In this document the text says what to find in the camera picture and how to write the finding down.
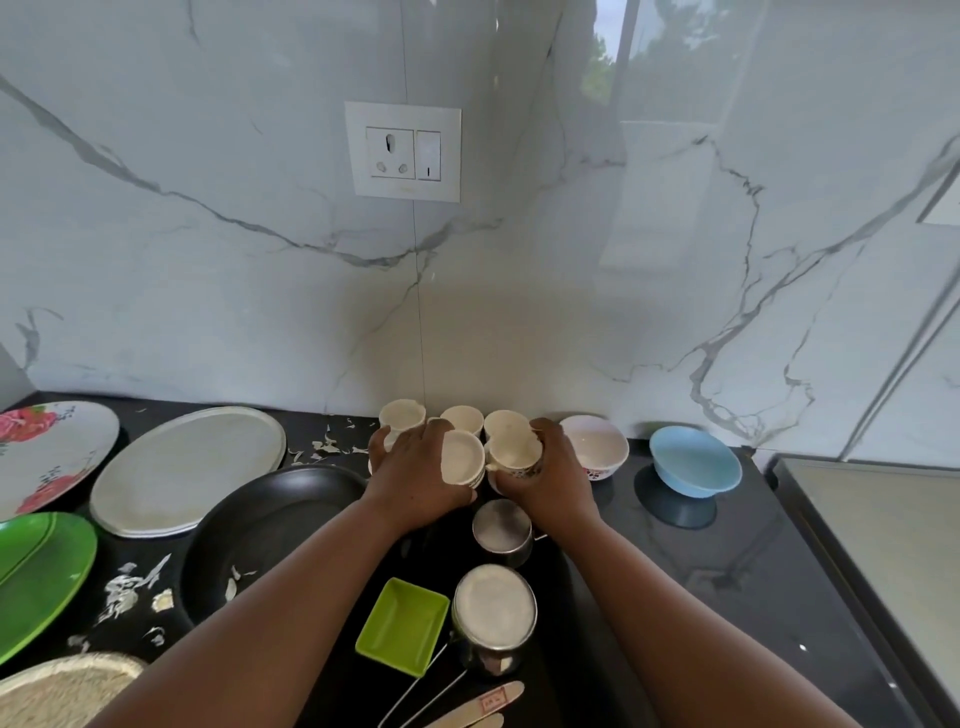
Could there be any white pink flower plate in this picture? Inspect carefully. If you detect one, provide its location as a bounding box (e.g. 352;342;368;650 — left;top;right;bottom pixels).
0;401;121;524

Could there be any person's right forearm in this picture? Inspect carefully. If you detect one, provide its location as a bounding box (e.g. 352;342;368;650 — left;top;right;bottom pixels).
536;517;864;728

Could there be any person's left hand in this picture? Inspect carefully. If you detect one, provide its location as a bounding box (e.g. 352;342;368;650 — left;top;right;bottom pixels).
362;418;489;538

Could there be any black frying pan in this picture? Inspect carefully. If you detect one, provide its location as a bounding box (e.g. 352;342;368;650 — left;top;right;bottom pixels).
181;464;369;628

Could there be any cluster of small teacups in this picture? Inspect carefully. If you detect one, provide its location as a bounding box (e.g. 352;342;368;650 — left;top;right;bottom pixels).
367;398;535;459

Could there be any person's right hand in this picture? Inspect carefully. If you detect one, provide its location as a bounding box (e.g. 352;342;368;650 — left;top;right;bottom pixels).
491;417;604;545

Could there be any white floral teacup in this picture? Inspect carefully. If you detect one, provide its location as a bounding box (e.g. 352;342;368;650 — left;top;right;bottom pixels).
438;429;487;489
483;431;543;481

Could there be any white socket with switch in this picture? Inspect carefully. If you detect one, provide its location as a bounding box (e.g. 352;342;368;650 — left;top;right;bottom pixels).
344;101;463;204

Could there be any white floral bowl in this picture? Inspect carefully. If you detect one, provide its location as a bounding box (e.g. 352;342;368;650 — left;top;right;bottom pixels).
558;414;630;483

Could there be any light blue bowl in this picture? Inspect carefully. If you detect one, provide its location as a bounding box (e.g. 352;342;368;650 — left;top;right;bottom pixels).
649;425;744;500

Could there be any small steel cup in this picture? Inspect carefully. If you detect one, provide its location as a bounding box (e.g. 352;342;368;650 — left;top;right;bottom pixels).
472;498;535;569

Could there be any green rectangular dish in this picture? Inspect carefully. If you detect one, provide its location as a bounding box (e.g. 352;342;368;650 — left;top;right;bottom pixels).
354;577;451;679

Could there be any grey power cable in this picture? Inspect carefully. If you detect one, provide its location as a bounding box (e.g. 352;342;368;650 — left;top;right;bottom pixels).
838;281;960;463

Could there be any plain beige small plate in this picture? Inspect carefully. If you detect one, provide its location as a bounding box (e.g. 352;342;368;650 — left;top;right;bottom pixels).
89;406;288;540

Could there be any green plate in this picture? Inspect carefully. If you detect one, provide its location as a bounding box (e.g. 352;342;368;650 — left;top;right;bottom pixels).
0;512;99;667

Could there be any steel cup with wire handle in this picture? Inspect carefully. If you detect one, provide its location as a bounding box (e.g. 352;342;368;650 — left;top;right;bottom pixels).
374;563;539;728

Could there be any white wall socket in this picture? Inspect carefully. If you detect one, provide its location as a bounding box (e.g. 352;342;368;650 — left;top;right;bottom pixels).
916;157;960;226

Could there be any person's left forearm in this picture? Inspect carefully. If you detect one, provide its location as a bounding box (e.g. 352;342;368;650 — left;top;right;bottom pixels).
89;498;412;728

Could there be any black countertop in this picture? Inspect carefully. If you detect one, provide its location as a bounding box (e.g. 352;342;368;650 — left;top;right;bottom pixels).
0;389;931;728

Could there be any silver dishwasher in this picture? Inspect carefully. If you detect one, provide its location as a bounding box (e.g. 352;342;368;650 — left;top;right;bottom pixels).
764;453;960;728

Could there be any beige speckled round plate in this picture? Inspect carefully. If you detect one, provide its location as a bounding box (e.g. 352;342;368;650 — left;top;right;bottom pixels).
0;652;148;728

